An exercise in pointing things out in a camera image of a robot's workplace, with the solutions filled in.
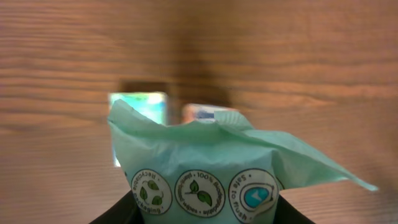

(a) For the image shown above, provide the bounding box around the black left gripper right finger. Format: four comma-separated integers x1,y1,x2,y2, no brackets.
273,195,315,224

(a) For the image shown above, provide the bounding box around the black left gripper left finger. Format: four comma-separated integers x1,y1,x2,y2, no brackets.
90,191,143,224

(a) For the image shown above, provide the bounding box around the mint green wipes pack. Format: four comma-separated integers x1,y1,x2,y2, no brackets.
108,100,376,223

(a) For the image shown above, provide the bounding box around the teal tissue pack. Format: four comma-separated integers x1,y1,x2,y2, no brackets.
108,92,167,171

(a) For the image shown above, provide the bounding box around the orange tissue pack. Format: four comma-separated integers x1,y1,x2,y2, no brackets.
182,103,236,123

